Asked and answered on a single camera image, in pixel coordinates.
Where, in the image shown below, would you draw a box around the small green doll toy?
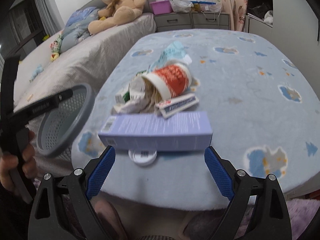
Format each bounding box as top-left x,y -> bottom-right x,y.
50,34 -> 62,62

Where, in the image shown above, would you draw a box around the pink cartoon boards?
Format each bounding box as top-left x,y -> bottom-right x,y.
221,0 -> 248,31

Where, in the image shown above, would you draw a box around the purple toothpaste box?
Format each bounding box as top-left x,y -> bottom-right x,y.
98,111 -> 213,152

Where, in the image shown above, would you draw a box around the grey drawer nightstand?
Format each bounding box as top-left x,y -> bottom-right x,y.
154,11 -> 231,32

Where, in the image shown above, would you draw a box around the white paper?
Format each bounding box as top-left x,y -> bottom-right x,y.
111,77 -> 162,115

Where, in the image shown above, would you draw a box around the playing card box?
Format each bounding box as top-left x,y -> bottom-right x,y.
155,93 -> 199,119

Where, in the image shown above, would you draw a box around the grey perforated trash basket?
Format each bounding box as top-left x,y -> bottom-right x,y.
36,83 -> 95,161

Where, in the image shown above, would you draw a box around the white round lid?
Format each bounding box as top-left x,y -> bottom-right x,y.
128,150 -> 157,166

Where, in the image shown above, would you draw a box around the grey checked bed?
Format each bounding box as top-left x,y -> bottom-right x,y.
12,12 -> 157,178

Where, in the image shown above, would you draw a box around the red white paper cup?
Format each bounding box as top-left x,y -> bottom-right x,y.
142,62 -> 192,100

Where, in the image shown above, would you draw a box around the green white medicine box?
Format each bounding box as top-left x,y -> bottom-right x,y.
114,70 -> 146,104

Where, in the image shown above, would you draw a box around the blue patterned pillow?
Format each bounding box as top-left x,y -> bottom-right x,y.
66,7 -> 97,27

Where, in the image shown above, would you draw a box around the person's left hand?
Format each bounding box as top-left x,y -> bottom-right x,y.
1,131 -> 37,196

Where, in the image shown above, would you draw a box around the purple plastic storage box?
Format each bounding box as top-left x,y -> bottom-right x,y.
150,0 -> 173,15

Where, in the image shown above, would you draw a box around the large tan teddy bear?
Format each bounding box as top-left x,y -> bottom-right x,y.
88,0 -> 146,35

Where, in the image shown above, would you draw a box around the blue stick tool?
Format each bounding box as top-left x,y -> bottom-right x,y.
190,1 -> 216,5

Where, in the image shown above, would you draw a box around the light blue plush toy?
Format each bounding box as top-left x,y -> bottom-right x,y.
29,64 -> 44,82

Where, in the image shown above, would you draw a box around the light blue wipes packet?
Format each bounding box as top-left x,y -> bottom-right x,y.
148,41 -> 192,72

